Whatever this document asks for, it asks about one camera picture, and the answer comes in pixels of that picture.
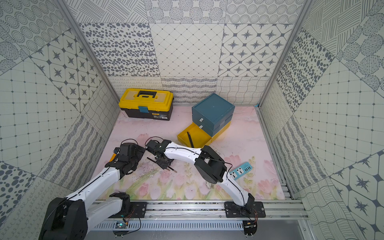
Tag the teal power strip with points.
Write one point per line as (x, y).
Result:
(241, 171)

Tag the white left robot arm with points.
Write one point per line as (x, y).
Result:
(72, 217)

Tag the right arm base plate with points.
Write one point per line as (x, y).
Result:
(255, 209)

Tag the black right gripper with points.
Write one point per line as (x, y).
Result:
(163, 165)

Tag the orange utility knife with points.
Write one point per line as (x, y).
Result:
(113, 157)

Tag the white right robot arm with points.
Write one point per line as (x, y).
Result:
(209, 164)

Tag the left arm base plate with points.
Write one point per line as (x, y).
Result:
(137, 210)

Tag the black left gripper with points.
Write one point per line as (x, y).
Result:
(120, 163)

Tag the teal drawer cabinet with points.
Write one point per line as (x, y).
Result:
(212, 114)

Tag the black pencil plain end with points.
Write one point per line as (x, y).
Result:
(190, 139)

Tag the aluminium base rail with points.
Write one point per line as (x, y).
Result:
(200, 215)

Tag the yellow bottom drawer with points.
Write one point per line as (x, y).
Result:
(200, 138)

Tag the yellow black plastic toolbox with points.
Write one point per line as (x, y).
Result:
(147, 104)

